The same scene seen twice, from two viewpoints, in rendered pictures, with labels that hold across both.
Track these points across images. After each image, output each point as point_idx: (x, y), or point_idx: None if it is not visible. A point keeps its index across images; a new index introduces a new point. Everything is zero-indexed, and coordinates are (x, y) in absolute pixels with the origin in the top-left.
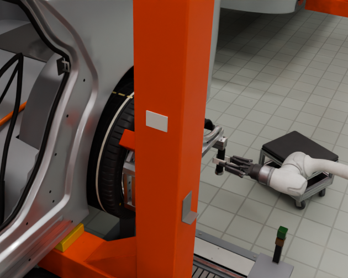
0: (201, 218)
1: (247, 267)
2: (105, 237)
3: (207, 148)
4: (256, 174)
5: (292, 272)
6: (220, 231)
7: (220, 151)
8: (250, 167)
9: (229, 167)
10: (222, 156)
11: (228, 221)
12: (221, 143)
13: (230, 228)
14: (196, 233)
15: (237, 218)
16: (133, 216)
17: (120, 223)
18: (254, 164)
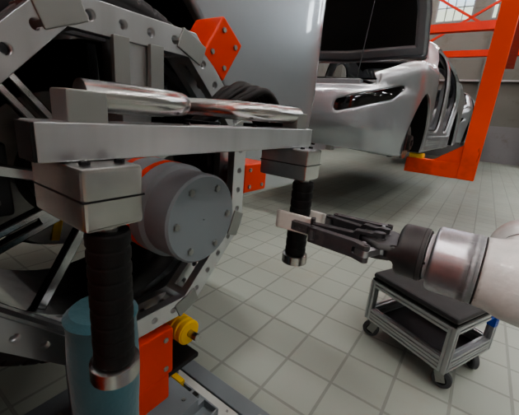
0: (272, 382)
1: None
2: (48, 402)
3: (250, 137)
4: (416, 254)
5: None
6: (301, 413)
7: (297, 187)
8: (390, 238)
9: (322, 230)
10: (305, 204)
11: (318, 394)
12: (301, 155)
13: (320, 409)
14: (254, 413)
15: (334, 390)
16: (30, 359)
17: (66, 375)
18: (405, 225)
